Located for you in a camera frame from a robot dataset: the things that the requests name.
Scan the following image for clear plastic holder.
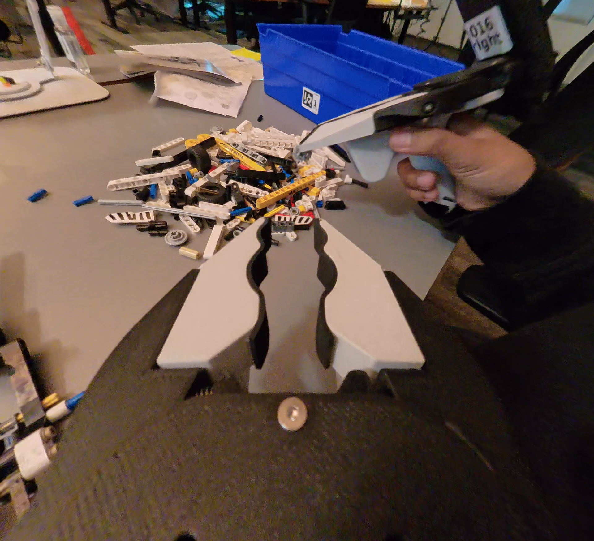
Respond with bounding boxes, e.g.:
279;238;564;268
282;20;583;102
46;5;92;76

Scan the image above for white instruction sheets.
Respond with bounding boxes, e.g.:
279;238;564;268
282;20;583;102
114;42;264;118

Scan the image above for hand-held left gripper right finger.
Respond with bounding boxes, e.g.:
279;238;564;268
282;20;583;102
314;218;426;379

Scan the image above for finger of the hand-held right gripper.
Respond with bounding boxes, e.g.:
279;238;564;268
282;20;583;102
297;58;516;155

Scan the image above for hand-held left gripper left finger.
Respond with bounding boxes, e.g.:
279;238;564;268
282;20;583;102
156;217;272;371

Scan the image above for person's right hand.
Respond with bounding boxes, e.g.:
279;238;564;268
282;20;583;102
389;125;537;212

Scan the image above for blue plastic bin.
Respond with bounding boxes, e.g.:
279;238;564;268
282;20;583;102
256;24;466;125

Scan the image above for toy brick model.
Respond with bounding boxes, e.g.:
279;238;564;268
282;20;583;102
0;339;86;519

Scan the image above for heap of toy bricks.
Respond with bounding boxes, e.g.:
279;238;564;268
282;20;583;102
106;120;369;260

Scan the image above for white lamp stand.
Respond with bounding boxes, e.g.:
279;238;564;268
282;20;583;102
0;0;110;119

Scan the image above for person's right forearm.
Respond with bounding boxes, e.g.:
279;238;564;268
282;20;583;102
418;151;594;333

